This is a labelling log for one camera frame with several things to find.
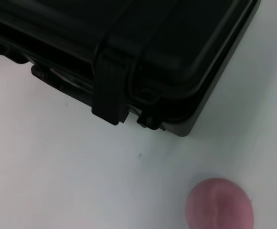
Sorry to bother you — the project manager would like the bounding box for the black plastic carrying case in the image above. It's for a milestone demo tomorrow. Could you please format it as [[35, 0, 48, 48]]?
[[0, 0, 262, 137]]

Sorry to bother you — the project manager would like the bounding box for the pink peach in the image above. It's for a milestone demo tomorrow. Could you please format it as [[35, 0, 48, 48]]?
[[185, 177, 255, 229]]

